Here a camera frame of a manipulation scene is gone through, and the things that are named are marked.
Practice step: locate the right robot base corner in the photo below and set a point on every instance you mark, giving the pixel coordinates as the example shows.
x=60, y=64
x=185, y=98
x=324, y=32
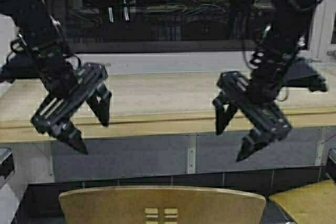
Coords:
x=330, y=166

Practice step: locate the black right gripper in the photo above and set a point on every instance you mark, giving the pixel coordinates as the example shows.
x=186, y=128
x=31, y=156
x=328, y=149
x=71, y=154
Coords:
x=269, y=122

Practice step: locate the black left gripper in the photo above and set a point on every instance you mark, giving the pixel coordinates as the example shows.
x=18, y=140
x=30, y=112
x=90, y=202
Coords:
x=54, y=114

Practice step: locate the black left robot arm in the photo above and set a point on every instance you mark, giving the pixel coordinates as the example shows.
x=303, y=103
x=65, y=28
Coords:
x=40, y=51

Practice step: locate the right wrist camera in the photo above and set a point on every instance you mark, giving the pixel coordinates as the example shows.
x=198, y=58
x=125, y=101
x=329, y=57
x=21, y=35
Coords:
x=302, y=75

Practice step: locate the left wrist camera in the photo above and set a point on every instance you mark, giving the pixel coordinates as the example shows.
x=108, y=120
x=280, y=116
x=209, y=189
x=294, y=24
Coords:
x=19, y=66

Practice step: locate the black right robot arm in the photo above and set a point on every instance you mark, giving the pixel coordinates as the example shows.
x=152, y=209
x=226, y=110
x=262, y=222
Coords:
x=275, y=65

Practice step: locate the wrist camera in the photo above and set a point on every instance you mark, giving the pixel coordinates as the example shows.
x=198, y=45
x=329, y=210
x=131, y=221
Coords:
x=19, y=66
x=302, y=75

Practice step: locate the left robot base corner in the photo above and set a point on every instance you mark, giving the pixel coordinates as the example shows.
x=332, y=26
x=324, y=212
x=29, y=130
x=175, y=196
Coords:
x=7, y=165

